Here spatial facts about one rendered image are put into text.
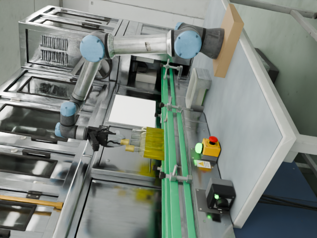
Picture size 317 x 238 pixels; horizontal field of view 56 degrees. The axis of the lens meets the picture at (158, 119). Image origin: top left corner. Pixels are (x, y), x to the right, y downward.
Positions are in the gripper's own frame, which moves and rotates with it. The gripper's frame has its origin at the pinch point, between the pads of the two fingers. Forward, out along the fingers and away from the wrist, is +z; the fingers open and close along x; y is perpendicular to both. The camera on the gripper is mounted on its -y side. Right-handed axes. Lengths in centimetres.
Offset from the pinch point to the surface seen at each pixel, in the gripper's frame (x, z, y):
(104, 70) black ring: 4, -26, 103
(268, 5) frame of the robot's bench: -70, 82, 84
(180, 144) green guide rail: -13.9, 27.9, -14.7
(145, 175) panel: 11.7, 15.0, -10.9
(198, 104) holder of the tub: -18.1, 39.9, 22.8
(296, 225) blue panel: -14, 70, -56
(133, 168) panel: 12.3, 8.2, -5.6
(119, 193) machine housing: 15.9, 2.7, -22.2
